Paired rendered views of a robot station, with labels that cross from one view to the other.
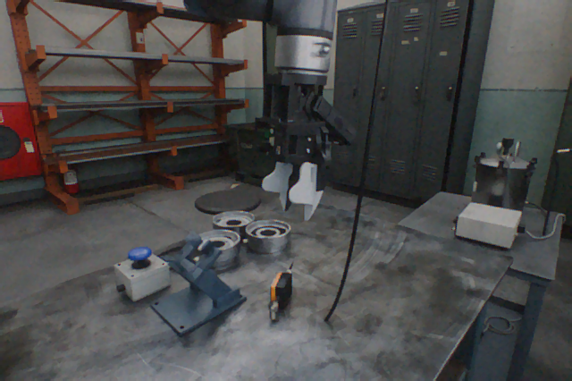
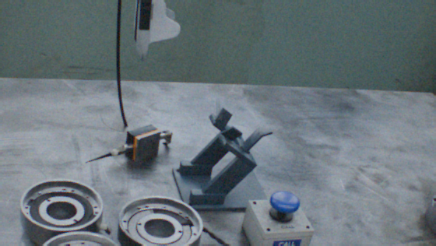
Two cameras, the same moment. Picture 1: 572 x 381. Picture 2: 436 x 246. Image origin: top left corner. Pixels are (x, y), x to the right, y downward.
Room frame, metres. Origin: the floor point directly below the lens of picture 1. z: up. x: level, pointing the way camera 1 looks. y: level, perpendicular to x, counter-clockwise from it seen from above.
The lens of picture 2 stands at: (1.18, 0.44, 1.31)
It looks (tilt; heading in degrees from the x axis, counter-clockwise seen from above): 28 degrees down; 205
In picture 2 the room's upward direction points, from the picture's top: 11 degrees clockwise
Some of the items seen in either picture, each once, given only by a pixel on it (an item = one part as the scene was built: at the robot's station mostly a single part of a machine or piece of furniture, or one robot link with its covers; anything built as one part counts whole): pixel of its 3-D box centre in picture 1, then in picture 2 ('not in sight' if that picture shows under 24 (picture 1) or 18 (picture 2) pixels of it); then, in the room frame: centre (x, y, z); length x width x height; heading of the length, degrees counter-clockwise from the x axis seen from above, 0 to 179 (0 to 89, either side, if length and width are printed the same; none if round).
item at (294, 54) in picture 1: (304, 57); not in sight; (0.49, -0.03, 1.19); 0.08 x 0.08 x 0.05
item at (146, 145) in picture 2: (277, 289); (146, 144); (0.51, 0.01, 0.82); 0.05 x 0.02 x 0.04; 166
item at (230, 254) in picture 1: (215, 248); (159, 233); (0.67, 0.15, 0.82); 0.10 x 0.10 x 0.04
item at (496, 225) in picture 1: (497, 184); not in sight; (1.13, -0.74, 0.83); 0.41 x 0.19 x 0.30; 140
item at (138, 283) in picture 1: (139, 275); (281, 226); (0.55, 0.26, 0.82); 0.08 x 0.07 x 0.05; 136
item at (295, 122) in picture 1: (293, 118); not in sight; (0.49, -0.01, 1.11); 0.09 x 0.08 x 0.12; 131
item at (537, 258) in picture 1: (466, 300); not in sight; (1.17, -0.73, 0.34); 0.67 x 0.46 x 0.68; 140
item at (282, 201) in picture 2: (140, 262); (281, 212); (0.56, 0.26, 0.85); 0.04 x 0.04 x 0.05
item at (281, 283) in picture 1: (286, 282); (129, 145); (0.53, 0.00, 0.82); 0.17 x 0.02 x 0.04; 166
